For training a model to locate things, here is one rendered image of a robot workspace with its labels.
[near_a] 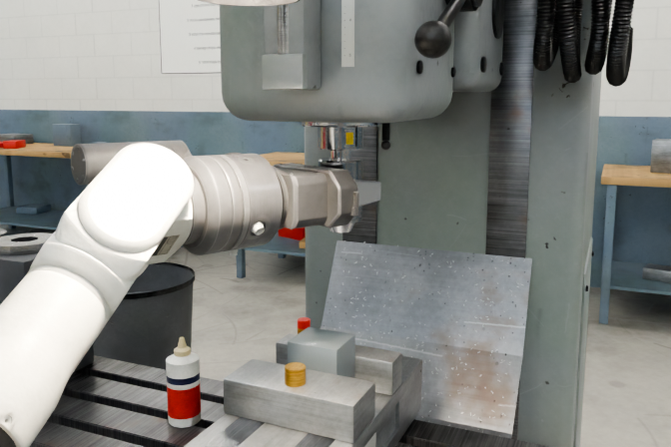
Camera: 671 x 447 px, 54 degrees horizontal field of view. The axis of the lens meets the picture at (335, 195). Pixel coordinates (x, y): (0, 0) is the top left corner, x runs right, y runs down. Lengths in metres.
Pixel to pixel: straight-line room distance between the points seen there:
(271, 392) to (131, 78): 5.74
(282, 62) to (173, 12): 5.51
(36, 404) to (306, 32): 0.34
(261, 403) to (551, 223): 0.53
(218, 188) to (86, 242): 0.13
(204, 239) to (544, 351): 0.65
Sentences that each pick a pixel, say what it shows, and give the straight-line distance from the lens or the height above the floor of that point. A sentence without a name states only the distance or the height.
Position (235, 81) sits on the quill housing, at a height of 1.35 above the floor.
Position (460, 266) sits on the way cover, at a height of 1.07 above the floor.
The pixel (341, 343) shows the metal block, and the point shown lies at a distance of 0.73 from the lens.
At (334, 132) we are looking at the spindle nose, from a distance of 0.67.
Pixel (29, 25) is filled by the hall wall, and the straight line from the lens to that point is 7.22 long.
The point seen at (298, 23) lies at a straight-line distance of 0.57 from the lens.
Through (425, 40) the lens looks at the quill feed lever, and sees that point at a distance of 0.54.
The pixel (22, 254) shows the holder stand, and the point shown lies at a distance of 1.00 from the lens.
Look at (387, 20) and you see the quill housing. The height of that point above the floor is 1.40.
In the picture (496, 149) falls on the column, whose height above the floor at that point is 1.26.
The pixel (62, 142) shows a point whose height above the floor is 0.92.
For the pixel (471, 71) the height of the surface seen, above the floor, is 1.36.
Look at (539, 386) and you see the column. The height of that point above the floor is 0.89.
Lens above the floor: 1.33
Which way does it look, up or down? 9 degrees down
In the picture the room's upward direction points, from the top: straight up
